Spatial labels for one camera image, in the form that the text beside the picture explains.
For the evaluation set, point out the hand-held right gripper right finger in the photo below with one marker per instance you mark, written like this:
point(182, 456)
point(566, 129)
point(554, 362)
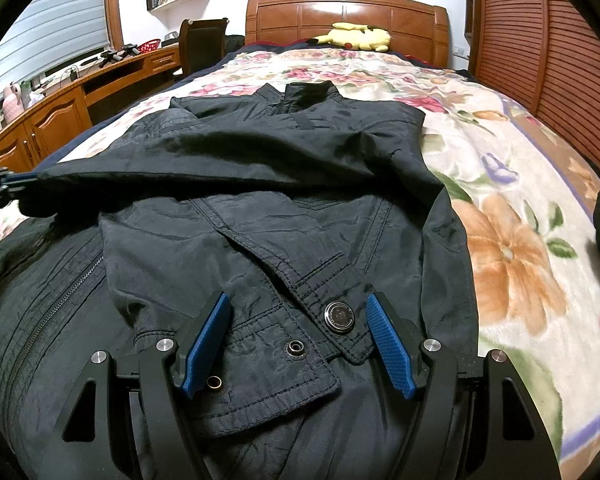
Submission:
point(392, 350)

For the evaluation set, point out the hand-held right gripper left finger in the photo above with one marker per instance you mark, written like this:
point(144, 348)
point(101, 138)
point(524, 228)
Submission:
point(207, 345)

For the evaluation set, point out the black jacket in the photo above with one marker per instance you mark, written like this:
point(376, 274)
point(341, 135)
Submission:
point(280, 160)

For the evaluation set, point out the pink bottle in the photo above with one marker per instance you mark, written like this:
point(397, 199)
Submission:
point(13, 102)

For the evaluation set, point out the wooden desk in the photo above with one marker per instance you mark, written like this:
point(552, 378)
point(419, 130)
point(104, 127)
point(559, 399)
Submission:
point(55, 120)

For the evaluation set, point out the white crumpled paper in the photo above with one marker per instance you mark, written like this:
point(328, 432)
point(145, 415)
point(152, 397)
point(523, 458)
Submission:
point(35, 95)

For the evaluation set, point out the grey window blind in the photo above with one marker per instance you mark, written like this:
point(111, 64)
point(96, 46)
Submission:
point(50, 40)

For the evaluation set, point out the floral blanket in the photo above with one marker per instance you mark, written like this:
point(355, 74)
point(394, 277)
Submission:
point(505, 210)

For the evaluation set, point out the red basket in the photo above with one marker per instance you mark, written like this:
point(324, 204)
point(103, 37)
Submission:
point(150, 45)

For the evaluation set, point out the dark wooden chair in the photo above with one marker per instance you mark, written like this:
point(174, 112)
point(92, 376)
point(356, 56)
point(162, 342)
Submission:
point(202, 45)

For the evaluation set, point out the yellow plush toy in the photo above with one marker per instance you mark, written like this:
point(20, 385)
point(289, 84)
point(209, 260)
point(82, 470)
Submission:
point(355, 36)

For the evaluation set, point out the wooden bed headboard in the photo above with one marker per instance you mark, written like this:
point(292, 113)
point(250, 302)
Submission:
point(290, 20)

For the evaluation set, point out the wooden corner shelf unit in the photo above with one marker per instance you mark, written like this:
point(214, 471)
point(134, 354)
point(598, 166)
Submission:
point(468, 15)

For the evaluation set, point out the wooden window frame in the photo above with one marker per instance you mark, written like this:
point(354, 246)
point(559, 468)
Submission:
point(114, 5)

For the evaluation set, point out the wall socket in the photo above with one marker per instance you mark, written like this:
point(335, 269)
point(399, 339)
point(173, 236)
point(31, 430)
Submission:
point(459, 50)

